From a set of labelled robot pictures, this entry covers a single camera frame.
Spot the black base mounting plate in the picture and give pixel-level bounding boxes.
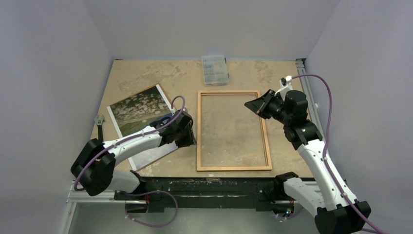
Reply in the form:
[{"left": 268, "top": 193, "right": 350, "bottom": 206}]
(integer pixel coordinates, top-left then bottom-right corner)
[{"left": 114, "top": 177, "right": 300, "bottom": 215}]

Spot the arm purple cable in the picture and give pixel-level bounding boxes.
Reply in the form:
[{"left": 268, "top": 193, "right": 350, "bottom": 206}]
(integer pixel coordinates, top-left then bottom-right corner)
[
  {"left": 290, "top": 74, "right": 388, "bottom": 234},
  {"left": 74, "top": 95, "right": 187, "bottom": 192}
]

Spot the brown frame backing board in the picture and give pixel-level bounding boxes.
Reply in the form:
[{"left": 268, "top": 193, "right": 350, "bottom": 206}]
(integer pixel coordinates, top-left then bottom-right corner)
[{"left": 133, "top": 84, "right": 178, "bottom": 171}]

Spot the aluminium rail frame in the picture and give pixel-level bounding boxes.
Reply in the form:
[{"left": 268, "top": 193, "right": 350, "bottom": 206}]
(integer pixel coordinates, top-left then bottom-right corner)
[{"left": 64, "top": 58, "right": 360, "bottom": 234}]

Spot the clear plastic organizer box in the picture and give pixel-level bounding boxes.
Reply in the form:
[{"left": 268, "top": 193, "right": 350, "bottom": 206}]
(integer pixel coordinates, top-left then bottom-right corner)
[{"left": 201, "top": 55, "right": 229, "bottom": 86}]

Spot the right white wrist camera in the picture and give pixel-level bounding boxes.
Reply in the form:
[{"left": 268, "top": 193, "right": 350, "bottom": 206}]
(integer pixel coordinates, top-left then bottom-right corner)
[{"left": 276, "top": 76, "right": 293, "bottom": 100}]

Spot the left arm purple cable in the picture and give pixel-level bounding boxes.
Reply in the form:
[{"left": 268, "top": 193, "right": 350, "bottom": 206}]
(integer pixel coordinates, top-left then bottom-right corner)
[{"left": 74, "top": 95, "right": 187, "bottom": 192}]

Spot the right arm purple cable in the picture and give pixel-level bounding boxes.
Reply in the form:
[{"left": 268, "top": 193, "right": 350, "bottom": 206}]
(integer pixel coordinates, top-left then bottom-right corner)
[{"left": 290, "top": 74, "right": 388, "bottom": 234}]

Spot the wooden picture frame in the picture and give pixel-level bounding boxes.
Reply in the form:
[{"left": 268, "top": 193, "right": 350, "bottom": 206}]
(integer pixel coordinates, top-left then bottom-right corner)
[{"left": 196, "top": 90, "right": 272, "bottom": 172}]

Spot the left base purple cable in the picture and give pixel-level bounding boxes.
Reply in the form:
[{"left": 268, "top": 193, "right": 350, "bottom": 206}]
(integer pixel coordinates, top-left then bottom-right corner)
[{"left": 124, "top": 190, "right": 180, "bottom": 228}]

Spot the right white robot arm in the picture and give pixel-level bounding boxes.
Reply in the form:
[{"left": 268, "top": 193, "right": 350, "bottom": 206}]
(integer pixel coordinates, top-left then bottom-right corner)
[{"left": 244, "top": 90, "right": 371, "bottom": 234}]

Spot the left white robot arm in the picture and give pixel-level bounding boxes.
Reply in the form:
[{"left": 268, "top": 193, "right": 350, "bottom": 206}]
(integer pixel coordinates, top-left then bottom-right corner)
[{"left": 70, "top": 110, "right": 196, "bottom": 199}]

